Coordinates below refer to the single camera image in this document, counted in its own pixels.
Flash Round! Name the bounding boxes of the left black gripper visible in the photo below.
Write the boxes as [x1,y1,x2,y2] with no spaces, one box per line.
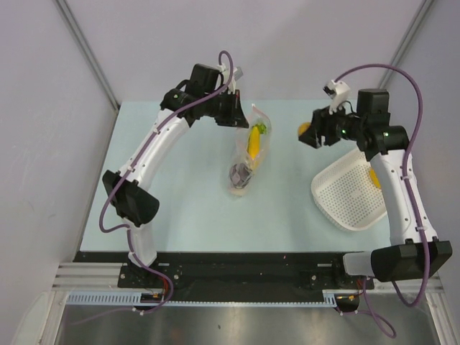
[202,89,248,128]

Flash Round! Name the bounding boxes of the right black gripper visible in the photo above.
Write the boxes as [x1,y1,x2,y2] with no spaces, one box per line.
[300,101,367,149]

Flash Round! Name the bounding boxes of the yellow lemon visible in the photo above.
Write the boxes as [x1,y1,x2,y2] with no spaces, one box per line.
[298,122,311,136]

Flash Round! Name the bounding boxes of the yellow banana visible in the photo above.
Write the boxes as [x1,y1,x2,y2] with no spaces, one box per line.
[247,125,260,160]

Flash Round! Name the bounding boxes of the green leek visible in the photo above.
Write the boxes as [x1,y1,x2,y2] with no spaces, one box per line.
[231,122,270,188]

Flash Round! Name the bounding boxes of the clear zip top bag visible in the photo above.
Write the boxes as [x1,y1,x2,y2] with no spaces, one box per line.
[228,103,272,197]

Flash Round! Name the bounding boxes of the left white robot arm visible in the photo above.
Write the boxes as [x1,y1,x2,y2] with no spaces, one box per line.
[102,63,249,288]

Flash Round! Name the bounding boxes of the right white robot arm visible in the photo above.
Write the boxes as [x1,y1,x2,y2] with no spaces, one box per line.
[298,83,453,288]

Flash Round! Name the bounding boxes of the white perforated plastic basket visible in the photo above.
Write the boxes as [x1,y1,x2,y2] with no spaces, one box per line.
[310,149,387,231]

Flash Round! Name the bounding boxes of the yellow bell pepper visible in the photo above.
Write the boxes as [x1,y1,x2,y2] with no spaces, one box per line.
[369,168,382,189]

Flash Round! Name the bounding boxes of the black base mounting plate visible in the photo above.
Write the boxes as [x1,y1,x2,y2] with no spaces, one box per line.
[118,251,374,303]

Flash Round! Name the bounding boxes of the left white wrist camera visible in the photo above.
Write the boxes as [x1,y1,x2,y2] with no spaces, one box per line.
[217,63,244,93]

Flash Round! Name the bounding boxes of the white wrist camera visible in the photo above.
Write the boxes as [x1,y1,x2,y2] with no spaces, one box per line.
[323,80,351,114]
[217,63,244,93]

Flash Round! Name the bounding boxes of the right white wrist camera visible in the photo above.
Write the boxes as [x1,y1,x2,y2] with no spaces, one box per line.
[323,80,351,114]

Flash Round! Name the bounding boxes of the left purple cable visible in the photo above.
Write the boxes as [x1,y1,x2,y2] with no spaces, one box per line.
[70,50,238,321]

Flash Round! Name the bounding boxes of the white slotted cable duct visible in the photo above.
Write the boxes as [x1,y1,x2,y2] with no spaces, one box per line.
[65,291,354,308]

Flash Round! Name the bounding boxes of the aluminium frame rail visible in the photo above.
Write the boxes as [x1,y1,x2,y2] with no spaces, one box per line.
[52,261,125,291]

